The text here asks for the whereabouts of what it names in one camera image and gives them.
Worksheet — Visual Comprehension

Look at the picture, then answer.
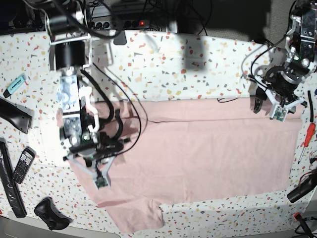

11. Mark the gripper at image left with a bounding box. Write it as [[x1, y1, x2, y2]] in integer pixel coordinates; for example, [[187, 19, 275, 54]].
[[63, 132, 124, 164]]

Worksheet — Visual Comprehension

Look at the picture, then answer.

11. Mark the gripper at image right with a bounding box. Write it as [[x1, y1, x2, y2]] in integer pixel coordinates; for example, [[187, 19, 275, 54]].
[[253, 66, 303, 114]]

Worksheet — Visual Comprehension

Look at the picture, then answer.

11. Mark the pink T-shirt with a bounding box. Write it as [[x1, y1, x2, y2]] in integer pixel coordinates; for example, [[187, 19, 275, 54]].
[[70, 98, 302, 234]]

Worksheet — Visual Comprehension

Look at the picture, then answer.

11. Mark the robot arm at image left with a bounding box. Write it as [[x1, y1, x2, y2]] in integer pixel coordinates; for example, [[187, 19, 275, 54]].
[[43, 0, 124, 161]]

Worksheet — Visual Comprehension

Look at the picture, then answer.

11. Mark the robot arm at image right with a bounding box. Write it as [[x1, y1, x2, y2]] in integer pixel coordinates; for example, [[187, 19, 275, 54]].
[[250, 0, 317, 117]]

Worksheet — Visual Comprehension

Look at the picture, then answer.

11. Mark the black rubber tube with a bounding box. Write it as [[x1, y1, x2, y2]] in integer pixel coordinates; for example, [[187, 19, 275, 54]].
[[308, 90, 314, 123]]

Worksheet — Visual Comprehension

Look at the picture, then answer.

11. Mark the black game controller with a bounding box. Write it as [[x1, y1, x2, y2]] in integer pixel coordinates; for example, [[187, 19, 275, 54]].
[[34, 197, 71, 231]]

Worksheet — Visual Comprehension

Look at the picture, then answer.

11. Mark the long black bar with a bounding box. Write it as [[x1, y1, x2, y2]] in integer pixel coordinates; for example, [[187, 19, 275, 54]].
[[0, 138, 27, 218]]

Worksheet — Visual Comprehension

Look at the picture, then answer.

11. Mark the light blue highlighter marker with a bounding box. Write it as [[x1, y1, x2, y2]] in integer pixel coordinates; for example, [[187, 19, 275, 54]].
[[3, 73, 26, 98]]

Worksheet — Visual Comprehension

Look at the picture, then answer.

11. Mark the black table clamp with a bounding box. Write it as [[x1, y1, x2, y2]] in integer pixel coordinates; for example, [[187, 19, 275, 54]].
[[113, 30, 127, 46]]

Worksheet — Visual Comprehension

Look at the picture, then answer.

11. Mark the black power strip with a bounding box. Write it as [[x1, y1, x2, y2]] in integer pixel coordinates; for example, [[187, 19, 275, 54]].
[[89, 20, 150, 30]]

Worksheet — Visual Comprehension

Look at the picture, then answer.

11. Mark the red and black plug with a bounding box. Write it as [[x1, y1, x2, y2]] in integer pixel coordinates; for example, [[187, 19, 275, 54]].
[[294, 212, 314, 238]]

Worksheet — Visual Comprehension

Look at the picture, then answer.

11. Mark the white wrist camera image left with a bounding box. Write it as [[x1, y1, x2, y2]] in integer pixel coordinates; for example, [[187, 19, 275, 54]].
[[67, 156, 116, 190]]

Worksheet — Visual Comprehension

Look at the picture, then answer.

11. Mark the red handled screwdriver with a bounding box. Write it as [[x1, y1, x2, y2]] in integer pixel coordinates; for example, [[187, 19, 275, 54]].
[[298, 122, 316, 164]]

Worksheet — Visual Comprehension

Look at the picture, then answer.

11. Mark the black cordless phone handset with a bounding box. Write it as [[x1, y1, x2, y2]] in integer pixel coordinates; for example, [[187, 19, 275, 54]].
[[13, 146, 36, 184]]

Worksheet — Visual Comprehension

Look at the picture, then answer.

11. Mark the black cylinder with red wires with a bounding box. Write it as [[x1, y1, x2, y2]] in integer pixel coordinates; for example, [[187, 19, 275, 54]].
[[287, 176, 317, 203]]

